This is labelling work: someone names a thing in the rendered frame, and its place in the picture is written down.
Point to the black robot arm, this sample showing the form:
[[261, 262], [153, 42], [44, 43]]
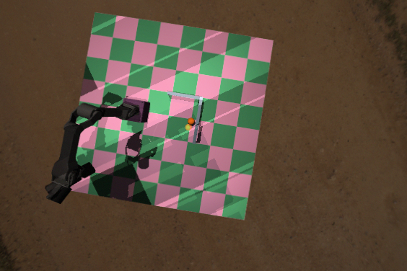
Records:
[[66, 170]]

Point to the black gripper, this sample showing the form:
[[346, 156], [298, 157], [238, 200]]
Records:
[[88, 170]]

